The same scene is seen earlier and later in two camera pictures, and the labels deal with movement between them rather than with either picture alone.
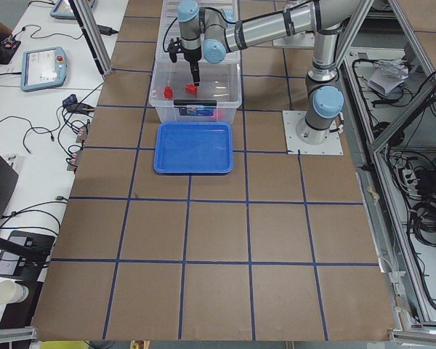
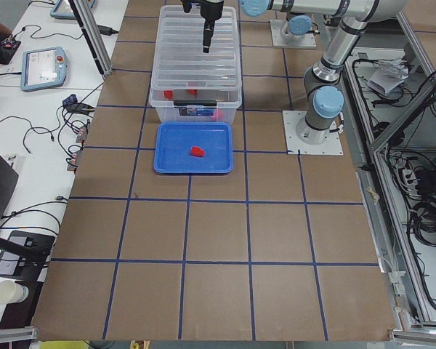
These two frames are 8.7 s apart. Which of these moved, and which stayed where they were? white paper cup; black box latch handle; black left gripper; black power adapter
Moved: black left gripper
Stayed: white paper cup; black box latch handle; black power adapter
